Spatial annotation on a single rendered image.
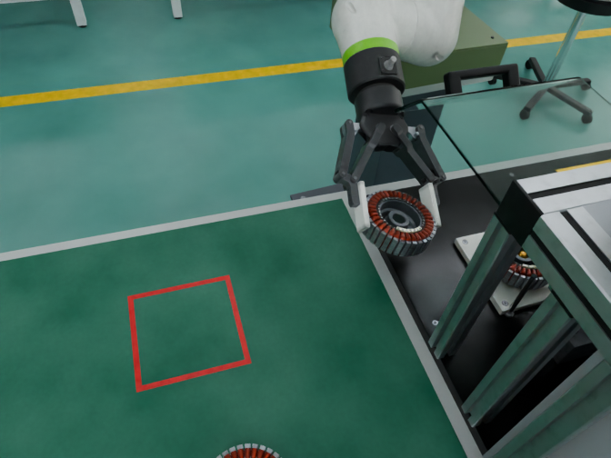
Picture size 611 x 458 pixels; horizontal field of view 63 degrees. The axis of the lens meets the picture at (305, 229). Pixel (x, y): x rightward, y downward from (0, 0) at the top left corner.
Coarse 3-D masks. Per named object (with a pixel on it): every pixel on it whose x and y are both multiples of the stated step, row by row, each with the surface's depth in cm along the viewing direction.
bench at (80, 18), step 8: (0, 0) 252; (8, 0) 253; (16, 0) 254; (24, 0) 255; (32, 0) 256; (40, 0) 257; (72, 0) 261; (80, 0) 265; (72, 8) 264; (80, 8) 265; (80, 16) 268; (80, 24) 271
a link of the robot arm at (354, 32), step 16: (352, 0) 78; (368, 0) 77; (384, 0) 78; (400, 0) 80; (336, 16) 80; (352, 16) 78; (368, 16) 77; (384, 16) 78; (400, 16) 80; (416, 16) 81; (336, 32) 81; (352, 32) 78; (368, 32) 77; (384, 32) 77; (400, 32) 81; (352, 48) 78; (400, 48) 83
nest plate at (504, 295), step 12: (456, 240) 85; (468, 240) 85; (480, 240) 85; (468, 252) 83; (504, 288) 79; (516, 288) 79; (540, 288) 79; (492, 300) 78; (504, 300) 77; (528, 300) 77; (540, 300) 77; (504, 312) 76
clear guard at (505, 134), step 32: (448, 96) 63; (480, 96) 63; (512, 96) 63; (544, 96) 64; (576, 96) 64; (448, 128) 58; (480, 128) 59; (512, 128) 59; (544, 128) 59; (576, 128) 60; (608, 128) 60; (480, 160) 55; (512, 160) 55; (544, 160) 56; (576, 160) 56
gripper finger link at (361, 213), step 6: (360, 186) 71; (360, 192) 71; (360, 198) 71; (360, 204) 71; (366, 204) 70; (360, 210) 71; (366, 210) 70; (360, 216) 71; (366, 216) 70; (360, 222) 71; (366, 222) 70; (360, 228) 71; (366, 228) 70
